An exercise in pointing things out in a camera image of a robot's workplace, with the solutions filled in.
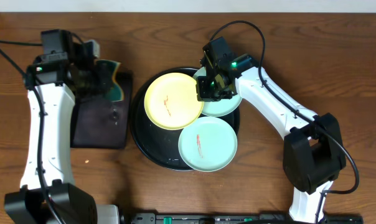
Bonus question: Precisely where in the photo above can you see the yellow plate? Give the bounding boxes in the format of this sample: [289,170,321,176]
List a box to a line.
[144,72,204,130]

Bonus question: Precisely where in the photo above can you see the green yellow sponge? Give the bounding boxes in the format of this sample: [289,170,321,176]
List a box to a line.
[96,60,125,101]

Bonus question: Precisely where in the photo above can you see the green plate with red stain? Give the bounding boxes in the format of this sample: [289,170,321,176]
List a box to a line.
[178,116,238,172]

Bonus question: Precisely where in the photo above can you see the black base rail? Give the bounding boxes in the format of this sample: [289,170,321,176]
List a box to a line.
[131,212,364,224]

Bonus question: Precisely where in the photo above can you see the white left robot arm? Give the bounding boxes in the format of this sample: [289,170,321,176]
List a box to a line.
[4,37,121,223]

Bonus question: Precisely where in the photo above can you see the black rectangular tray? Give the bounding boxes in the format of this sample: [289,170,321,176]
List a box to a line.
[70,70,133,149]

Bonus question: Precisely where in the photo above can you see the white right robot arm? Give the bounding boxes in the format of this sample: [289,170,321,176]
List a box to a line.
[197,52,346,223]

